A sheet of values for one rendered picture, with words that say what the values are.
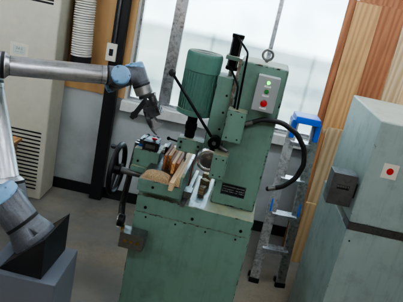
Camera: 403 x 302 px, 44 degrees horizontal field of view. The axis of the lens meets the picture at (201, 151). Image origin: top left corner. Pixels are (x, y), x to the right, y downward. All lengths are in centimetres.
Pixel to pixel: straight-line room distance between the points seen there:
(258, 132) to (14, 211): 113
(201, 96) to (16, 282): 115
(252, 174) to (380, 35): 174
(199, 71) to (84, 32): 156
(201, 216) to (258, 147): 43
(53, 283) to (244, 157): 103
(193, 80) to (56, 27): 155
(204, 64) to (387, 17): 179
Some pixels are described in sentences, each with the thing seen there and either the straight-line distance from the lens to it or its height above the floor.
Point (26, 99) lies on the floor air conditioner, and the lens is 386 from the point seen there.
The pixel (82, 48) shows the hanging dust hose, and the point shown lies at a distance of 377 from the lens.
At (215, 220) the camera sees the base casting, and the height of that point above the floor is 76.
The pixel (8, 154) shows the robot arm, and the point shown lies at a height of 93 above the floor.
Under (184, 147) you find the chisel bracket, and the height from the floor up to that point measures 103.
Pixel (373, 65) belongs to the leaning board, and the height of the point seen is 151.
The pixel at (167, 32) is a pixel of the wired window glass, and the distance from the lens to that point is 388.
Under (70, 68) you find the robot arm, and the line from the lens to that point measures 229.
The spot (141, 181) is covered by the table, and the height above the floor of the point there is 88.
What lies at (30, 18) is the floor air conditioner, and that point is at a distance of 375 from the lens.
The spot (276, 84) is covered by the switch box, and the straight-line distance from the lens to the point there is 226.
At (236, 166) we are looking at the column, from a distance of 242.
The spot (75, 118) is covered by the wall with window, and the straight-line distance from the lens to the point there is 408.
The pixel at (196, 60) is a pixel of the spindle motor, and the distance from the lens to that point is 236.
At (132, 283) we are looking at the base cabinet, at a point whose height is 31.
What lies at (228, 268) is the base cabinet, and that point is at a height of 53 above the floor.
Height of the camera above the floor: 180
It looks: 18 degrees down
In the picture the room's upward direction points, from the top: 12 degrees clockwise
